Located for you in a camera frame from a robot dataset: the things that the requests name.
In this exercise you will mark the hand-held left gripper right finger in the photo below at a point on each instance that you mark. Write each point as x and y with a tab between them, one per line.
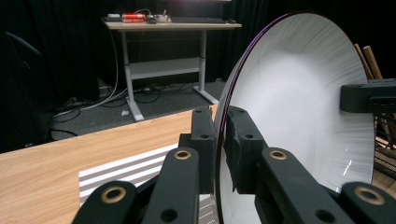
243	146

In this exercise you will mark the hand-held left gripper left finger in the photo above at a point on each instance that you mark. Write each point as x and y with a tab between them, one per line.
205	130

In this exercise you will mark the light green ceramic bowl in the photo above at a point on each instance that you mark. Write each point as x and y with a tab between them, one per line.
295	93

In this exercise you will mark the white floor plug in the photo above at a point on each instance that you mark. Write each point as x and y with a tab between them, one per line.
125	113

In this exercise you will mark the striped woven placemat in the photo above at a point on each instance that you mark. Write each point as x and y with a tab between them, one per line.
124	169

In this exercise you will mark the black keyboard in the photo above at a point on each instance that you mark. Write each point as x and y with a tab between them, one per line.
199	20

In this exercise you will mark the black computer mouse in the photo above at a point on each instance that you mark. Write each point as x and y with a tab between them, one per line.
232	21

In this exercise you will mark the small white bowl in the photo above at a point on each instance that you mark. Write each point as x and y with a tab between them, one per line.
162	18

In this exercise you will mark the small black device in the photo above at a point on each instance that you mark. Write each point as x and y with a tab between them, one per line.
151	20

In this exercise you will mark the red device on desk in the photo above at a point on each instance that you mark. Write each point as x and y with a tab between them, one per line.
134	17

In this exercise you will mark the flat white and black device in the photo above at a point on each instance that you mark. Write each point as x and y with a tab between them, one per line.
113	16

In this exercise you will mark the desk with white frame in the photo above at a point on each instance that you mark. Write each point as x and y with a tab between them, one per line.
168	26

